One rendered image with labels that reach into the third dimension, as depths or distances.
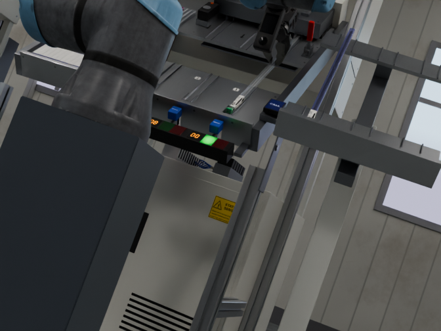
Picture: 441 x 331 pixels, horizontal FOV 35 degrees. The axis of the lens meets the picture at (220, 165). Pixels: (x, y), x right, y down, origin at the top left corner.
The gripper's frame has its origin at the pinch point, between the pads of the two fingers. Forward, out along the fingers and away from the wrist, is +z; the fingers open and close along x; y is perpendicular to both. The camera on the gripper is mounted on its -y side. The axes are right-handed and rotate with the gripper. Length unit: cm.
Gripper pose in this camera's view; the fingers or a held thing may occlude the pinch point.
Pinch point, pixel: (273, 62)
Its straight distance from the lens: 193.4
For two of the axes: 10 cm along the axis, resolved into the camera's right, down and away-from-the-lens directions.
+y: 4.3, -6.9, 5.8
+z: 0.4, 6.5, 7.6
